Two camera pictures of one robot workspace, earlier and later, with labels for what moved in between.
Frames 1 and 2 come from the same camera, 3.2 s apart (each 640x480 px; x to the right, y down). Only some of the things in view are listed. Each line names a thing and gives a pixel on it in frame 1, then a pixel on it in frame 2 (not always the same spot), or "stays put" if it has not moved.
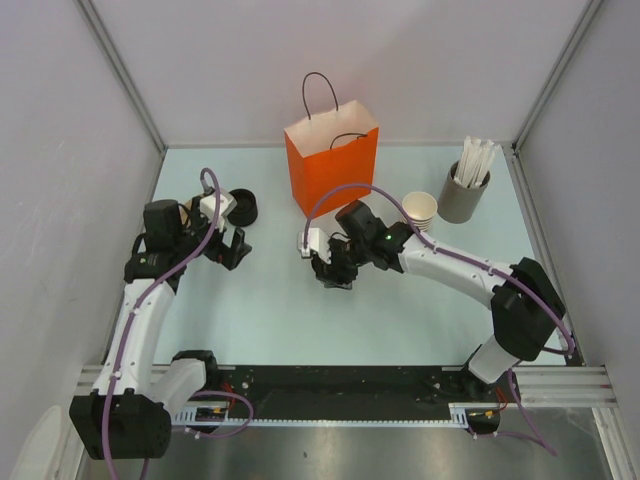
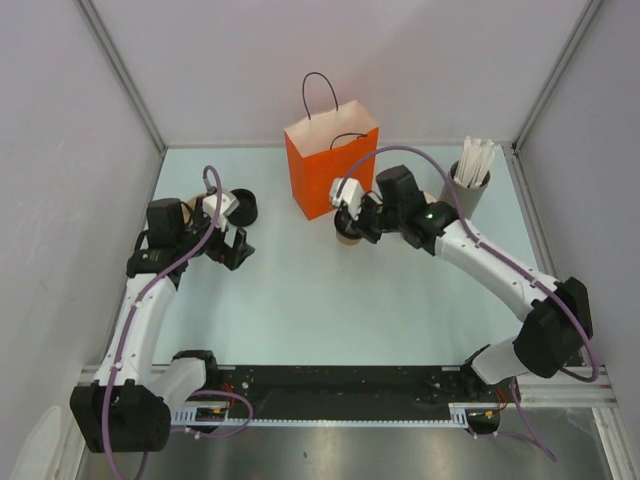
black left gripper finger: x=239 y=249 stays put
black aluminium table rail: x=303 y=386 stays put
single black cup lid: x=335 y=275 → x=341 y=220
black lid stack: x=245 y=211 stays put
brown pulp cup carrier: x=183 y=213 stays put
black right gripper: x=334 y=243 → x=359 y=226
